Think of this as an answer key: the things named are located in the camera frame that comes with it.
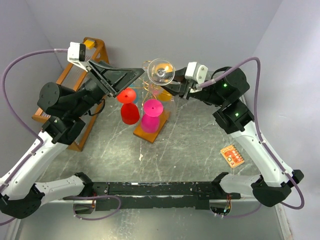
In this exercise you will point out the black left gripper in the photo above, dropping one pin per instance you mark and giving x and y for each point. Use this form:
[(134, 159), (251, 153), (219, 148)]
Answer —
[(114, 79)]

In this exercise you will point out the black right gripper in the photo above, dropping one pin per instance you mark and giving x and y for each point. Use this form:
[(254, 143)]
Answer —
[(180, 85)]

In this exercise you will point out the yellow wine glass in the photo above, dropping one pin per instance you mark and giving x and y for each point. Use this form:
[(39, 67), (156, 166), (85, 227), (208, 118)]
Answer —
[(164, 96)]

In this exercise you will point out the clear wine glass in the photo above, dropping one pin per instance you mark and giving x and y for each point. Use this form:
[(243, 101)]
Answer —
[(172, 107), (160, 71)]

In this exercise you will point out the red wine glass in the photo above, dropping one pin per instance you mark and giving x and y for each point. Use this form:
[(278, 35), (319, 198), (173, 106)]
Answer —
[(130, 114)]

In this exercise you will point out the magenta wine glass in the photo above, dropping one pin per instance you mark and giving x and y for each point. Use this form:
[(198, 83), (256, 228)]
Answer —
[(150, 121)]

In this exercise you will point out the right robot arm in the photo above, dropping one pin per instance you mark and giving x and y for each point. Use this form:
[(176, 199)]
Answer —
[(276, 179)]

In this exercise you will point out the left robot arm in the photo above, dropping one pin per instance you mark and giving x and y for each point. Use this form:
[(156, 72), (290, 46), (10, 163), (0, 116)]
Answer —
[(21, 194)]

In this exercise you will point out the wooden dish rack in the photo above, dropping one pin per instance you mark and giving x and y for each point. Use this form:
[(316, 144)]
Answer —
[(73, 77)]

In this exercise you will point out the yellow block on rack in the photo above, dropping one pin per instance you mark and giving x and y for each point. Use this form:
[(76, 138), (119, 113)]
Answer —
[(89, 43)]

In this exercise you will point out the orange printed card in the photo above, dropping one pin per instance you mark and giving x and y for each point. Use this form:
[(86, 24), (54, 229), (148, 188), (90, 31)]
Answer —
[(232, 156)]

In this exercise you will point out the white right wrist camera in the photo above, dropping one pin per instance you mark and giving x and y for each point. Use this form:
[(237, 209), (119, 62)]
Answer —
[(196, 72)]

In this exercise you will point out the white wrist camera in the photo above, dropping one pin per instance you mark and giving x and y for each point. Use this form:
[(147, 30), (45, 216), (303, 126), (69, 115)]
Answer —
[(196, 72), (76, 55)]

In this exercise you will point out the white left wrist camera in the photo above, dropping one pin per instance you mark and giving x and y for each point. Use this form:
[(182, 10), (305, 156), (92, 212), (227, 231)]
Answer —
[(76, 55)]

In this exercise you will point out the gold wire wine glass rack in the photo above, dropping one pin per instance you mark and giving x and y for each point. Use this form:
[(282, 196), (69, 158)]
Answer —
[(149, 91)]

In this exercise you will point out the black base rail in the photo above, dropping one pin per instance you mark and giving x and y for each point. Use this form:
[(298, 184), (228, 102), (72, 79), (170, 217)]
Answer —
[(149, 195)]

